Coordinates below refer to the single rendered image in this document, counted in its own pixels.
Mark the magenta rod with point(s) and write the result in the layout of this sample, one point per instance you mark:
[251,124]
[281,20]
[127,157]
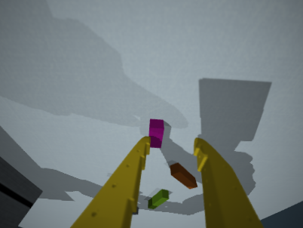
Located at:
[156,132]

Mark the brown rectangular block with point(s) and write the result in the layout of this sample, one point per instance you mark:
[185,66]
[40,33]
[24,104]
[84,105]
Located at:
[183,176]

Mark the lime green rod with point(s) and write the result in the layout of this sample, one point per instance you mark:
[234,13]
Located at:
[158,199]

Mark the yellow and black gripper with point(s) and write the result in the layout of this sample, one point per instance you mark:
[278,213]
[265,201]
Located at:
[226,204]

